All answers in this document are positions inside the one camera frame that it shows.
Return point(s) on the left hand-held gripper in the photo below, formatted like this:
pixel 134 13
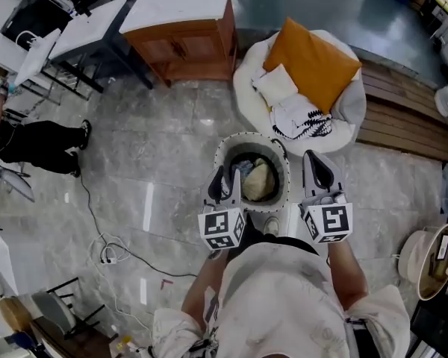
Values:
pixel 220 226

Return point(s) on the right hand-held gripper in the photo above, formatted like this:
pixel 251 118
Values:
pixel 332 220

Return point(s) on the grey blue patterned clothes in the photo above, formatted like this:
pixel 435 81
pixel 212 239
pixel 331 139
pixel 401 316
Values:
pixel 242 167

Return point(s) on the cream yellow clothes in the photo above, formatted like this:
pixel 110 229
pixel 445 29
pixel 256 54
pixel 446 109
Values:
pixel 259 181

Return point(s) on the white grey laundry basket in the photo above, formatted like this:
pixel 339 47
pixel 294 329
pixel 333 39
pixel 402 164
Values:
pixel 246 142

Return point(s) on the white black patterned garment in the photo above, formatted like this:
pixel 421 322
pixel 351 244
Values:
pixel 291 116

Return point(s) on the person's left forearm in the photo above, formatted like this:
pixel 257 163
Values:
pixel 205 289

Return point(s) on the person's right forearm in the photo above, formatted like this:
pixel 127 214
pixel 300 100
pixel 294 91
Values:
pixel 345 270

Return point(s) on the person's white shoe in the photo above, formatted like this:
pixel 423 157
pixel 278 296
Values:
pixel 272 226

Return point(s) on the person's black trousers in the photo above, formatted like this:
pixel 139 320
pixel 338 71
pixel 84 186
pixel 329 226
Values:
pixel 254 242

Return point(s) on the wooden step platform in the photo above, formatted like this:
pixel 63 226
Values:
pixel 403 118

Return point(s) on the white beanbag chair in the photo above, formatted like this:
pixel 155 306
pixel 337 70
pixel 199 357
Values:
pixel 246 88

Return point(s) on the small white pillow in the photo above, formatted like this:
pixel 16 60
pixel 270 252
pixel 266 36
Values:
pixel 276 84

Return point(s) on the orange cushion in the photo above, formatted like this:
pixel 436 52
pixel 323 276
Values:
pixel 313 62

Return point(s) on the person's white shirt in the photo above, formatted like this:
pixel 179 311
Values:
pixel 280 304

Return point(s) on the white power strip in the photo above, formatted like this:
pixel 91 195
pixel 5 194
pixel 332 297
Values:
pixel 108 260

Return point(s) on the wooden cabinet with white top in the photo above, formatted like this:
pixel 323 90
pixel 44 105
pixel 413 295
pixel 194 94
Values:
pixel 186 47

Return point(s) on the small yellow bottle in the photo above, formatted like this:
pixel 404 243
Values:
pixel 127 341

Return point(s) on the dark wooden table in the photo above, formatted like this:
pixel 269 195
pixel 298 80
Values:
pixel 78 343

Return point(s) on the white ironing board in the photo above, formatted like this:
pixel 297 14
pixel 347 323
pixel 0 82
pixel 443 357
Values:
pixel 35 58

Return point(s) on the white desk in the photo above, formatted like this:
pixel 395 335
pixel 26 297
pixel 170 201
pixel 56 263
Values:
pixel 0 263

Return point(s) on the grey chair with black frame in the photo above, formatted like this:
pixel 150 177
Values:
pixel 54 308

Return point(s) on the white table with black frame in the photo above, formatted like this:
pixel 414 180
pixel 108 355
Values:
pixel 89 24

